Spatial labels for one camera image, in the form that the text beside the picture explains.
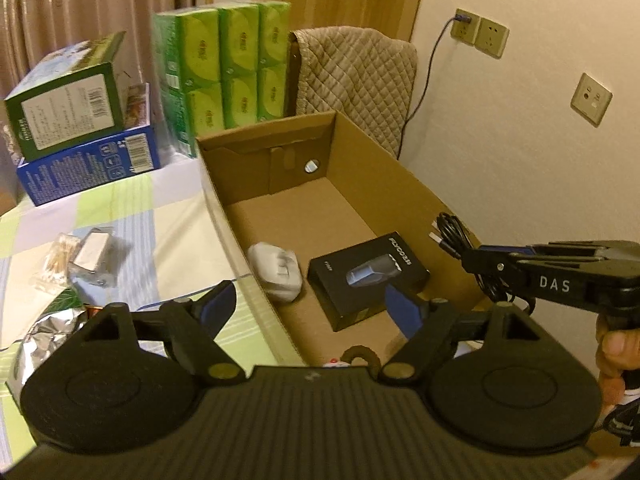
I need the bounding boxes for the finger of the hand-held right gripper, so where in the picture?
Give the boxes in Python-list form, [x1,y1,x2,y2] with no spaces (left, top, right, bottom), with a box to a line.
[479,243,534,257]
[461,246,522,292]

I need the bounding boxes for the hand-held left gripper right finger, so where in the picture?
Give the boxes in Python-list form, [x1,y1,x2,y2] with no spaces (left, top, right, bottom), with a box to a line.
[377,281,541,386]

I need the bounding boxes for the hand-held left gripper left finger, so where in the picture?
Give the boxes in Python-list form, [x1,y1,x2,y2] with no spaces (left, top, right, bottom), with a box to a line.
[77,280,247,386]

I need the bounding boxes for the black cable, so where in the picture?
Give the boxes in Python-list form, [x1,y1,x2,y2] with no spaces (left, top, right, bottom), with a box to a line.
[429,212,536,312]

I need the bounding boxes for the black shaver box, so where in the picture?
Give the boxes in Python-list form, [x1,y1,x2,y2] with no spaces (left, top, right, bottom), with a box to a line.
[306,231,432,332]

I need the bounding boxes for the brown hair tie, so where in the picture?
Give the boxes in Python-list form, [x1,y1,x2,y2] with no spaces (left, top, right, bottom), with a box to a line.
[342,345,383,367]

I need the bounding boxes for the white charger block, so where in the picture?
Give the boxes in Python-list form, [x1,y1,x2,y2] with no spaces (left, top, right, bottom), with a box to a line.
[247,242,305,303]

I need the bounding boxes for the clear packet with white card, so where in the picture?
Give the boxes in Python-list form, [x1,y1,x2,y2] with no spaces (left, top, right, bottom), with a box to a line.
[67,230,133,288]

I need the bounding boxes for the brown cardboard box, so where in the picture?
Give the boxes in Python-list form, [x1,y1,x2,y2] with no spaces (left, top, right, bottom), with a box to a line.
[195,109,501,367]

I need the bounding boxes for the cotton swab bag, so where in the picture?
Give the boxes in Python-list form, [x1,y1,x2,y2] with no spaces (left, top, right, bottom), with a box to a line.
[30,232,83,293]

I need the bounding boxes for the silver foil bag green label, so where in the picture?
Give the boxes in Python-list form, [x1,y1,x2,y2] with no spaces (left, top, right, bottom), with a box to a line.
[5,290,103,398]

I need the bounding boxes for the person's right hand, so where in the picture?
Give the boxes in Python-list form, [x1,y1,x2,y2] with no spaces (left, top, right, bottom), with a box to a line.
[595,320,629,409]

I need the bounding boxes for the checkered tablecloth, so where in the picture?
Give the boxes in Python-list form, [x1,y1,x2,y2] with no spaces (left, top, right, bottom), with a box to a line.
[0,157,306,411]

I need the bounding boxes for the blue box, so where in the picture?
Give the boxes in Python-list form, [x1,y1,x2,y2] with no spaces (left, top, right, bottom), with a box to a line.
[16,82,162,207]

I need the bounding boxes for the quilted chair cover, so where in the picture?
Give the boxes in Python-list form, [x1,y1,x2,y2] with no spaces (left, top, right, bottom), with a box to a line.
[287,26,418,161]

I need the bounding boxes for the stack of green tissue packs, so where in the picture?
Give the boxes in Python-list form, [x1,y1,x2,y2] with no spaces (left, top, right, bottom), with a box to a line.
[151,1,292,160]

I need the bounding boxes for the green box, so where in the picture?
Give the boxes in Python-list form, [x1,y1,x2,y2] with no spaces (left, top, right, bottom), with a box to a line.
[4,31,128,163]

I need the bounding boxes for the beige curtain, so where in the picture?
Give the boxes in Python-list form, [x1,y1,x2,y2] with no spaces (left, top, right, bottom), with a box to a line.
[0,0,216,126]

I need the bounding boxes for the single wall socket plate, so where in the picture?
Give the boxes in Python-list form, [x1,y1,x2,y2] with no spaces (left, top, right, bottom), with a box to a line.
[570,72,613,128]

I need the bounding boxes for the dark wall charger cable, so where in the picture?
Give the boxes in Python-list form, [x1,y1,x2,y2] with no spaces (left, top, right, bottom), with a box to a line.
[395,10,473,161]

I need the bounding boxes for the empty wall outlet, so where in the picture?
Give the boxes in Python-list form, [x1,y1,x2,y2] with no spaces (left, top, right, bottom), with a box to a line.
[474,17,511,61]

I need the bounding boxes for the wall outlet with plug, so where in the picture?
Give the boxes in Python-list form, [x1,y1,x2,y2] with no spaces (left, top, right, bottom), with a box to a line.
[450,7,482,43]

